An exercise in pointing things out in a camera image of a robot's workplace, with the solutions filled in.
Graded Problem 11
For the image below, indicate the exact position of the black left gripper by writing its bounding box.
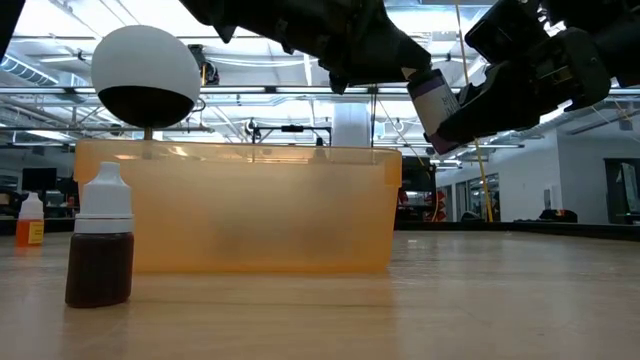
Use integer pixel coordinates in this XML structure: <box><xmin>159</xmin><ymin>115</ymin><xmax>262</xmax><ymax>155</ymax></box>
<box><xmin>179</xmin><ymin>0</ymin><xmax>431</xmax><ymax>95</ymax></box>

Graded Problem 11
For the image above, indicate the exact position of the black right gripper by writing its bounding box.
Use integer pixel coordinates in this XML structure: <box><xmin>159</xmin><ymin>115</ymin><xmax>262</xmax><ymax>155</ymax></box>
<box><xmin>424</xmin><ymin>28</ymin><xmax>612</xmax><ymax>147</ymax></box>

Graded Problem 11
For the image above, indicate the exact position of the large purple food-colouring bottle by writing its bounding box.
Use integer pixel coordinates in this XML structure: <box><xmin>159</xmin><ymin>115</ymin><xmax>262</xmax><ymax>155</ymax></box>
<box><xmin>405</xmin><ymin>67</ymin><xmax>464</xmax><ymax>155</ymax></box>

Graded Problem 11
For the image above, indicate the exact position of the small brown dropper bottle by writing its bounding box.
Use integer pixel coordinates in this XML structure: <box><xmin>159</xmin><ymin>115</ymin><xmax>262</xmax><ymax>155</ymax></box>
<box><xmin>64</xmin><ymin>161</ymin><xmax>135</xmax><ymax>309</ymax></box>

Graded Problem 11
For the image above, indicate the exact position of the small orange dropper bottle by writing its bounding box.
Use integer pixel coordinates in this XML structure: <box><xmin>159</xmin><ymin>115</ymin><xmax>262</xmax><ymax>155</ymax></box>
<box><xmin>14</xmin><ymin>192</ymin><xmax>45</xmax><ymax>249</ymax></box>

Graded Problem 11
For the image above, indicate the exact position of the black monitor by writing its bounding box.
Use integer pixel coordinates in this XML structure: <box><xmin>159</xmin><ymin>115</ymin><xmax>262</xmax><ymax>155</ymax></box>
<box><xmin>401</xmin><ymin>157</ymin><xmax>436</xmax><ymax>194</ymax></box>
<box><xmin>21</xmin><ymin>167</ymin><xmax>58</xmax><ymax>192</ymax></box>

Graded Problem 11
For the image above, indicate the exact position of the black metal gantry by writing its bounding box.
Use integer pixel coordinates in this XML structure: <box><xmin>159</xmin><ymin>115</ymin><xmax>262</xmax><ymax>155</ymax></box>
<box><xmin>244</xmin><ymin>118</ymin><xmax>334</xmax><ymax>154</ymax></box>

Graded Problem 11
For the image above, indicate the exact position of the orange translucent plastic bin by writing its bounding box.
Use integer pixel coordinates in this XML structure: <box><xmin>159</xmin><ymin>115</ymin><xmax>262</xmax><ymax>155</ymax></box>
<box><xmin>73</xmin><ymin>138</ymin><xmax>404</xmax><ymax>275</ymax></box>

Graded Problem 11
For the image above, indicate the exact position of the white globe lamp black base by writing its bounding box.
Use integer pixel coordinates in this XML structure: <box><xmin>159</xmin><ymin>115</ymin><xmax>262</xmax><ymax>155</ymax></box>
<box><xmin>90</xmin><ymin>24</ymin><xmax>202</xmax><ymax>142</ymax></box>

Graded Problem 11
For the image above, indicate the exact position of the yellow cord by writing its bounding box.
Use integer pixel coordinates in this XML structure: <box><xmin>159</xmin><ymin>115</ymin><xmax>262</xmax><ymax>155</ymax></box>
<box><xmin>453</xmin><ymin>0</ymin><xmax>495</xmax><ymax>224</ymax></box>

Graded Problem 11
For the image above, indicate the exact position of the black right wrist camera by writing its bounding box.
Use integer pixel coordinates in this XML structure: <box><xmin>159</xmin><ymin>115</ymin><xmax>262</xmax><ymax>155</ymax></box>
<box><xmin>464</xmin><ymin>0</ymin><xmax>550</xmax><ymax>64</ymax></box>

